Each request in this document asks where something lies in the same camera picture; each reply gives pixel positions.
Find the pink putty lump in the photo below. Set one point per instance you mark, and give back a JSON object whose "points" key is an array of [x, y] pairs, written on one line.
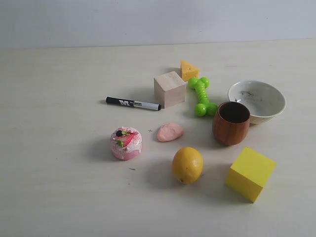
{"points": [[169, 132]]}

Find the black whiteboard marker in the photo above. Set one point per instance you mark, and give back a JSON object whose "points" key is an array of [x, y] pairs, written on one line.
{"points": [[133, 103]]}

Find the plain wooden cube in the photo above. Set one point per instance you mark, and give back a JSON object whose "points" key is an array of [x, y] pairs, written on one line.
{"points": [[169, 89]]}

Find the pink strawberry cake toy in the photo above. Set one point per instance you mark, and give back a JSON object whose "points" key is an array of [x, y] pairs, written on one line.
{"points": [[126, 143]]}

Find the green bone dog toy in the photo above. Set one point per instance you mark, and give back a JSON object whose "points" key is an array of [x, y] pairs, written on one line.
{"points": [[204, 106]]}

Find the yellow lemon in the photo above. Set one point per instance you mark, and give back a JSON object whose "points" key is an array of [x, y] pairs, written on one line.
{"points": [[187, 165]]}

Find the yellow cheese wedge toy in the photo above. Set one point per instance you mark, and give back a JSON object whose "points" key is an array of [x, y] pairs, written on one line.
{"points": [[188, 71]]}

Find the brown wooden cup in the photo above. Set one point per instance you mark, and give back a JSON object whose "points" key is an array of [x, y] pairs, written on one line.
{"points": [[231, 123]]}

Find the yellow foam cube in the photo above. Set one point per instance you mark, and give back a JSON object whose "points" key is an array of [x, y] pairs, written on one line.
{"points": [[249, 173]]}

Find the white ceramic bowl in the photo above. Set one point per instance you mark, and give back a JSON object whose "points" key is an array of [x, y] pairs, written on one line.
{"points": [[263, 100]]}

